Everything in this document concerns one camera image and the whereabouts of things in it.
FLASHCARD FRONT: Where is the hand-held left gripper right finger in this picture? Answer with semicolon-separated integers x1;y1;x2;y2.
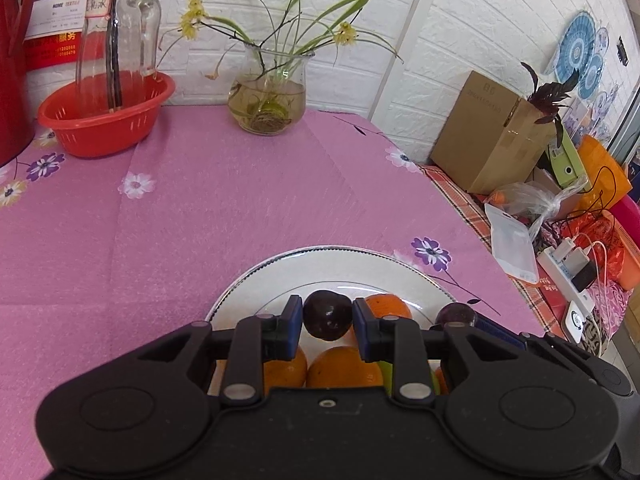
352;299;522;407

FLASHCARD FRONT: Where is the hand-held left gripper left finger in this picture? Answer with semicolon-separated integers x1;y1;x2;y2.
135;295;304;407

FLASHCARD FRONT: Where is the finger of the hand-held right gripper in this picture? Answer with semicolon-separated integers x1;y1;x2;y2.
472;310;529;353

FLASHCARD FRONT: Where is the dark purple plum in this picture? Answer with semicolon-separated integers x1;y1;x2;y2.
303;290;353;342

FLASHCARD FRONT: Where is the orange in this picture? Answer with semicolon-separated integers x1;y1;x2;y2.
363;294;413;321
306;345;385;388

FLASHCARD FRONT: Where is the reddish purple plum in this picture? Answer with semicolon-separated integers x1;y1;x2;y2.
434;302;477;330

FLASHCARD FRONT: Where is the tangerine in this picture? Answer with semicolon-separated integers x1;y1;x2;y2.
263;347;308;395

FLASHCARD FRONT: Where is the white plate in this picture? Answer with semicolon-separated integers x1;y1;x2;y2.
204;245;457;396

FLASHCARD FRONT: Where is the white round device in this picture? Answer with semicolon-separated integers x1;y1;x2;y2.
562;300;596;343

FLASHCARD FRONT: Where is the white power strip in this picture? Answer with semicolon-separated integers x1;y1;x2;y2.
537;247;596;313

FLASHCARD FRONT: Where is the white pouch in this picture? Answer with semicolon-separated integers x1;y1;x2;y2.
484;202;540;285

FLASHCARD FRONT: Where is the black charger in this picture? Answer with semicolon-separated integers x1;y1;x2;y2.
570;260;600;292

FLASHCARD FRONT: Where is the white charger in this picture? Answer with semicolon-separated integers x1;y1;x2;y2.
552;240;593;273

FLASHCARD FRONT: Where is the red plastic bag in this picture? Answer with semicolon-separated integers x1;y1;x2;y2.
560;212;628;291

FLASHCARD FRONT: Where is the plaid cloth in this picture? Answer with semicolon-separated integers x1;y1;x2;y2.
419;162;631;356

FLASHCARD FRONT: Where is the clear plastic bag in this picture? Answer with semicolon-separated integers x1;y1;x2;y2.
492;177;588;241

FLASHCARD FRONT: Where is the pink floral tablecloth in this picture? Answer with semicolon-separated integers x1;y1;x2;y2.
0;105;546;480

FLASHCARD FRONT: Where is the cardboard box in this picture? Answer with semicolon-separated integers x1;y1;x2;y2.
431;70;558;196

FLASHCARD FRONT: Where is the orange bag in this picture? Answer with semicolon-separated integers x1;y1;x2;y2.
577;134;633;206

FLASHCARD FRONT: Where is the yellow flowering orchid plant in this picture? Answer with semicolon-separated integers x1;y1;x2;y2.
157;0;405;133

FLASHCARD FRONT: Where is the glass vase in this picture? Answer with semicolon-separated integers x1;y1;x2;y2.
228;47;317;136

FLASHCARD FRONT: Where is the dark red leaf plant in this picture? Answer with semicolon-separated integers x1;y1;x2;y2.
520;61;581;148

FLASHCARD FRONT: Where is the red plastic basket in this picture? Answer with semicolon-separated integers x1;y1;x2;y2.
38;71;177;159

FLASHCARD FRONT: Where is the black stirring stick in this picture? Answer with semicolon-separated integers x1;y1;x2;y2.
104;0;125;111

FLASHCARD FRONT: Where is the glass pitcher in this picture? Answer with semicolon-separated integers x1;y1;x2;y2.
75;0;162;113

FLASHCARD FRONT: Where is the red thermos jug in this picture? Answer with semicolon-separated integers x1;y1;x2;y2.
0;0;38;168

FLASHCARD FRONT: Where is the white charger cable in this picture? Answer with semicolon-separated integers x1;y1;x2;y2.
575;232;615;331

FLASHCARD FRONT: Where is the black cable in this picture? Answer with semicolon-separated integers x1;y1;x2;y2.
582;165;621;221

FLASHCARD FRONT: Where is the small blue patterned wall decoration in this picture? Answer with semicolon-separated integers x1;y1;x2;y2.
577;52;606;101

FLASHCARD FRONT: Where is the large blue patterned wall decoration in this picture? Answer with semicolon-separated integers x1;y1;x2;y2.
552;10;598;78

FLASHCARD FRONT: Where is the wall poster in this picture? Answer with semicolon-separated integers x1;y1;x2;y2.
22;0;116;73

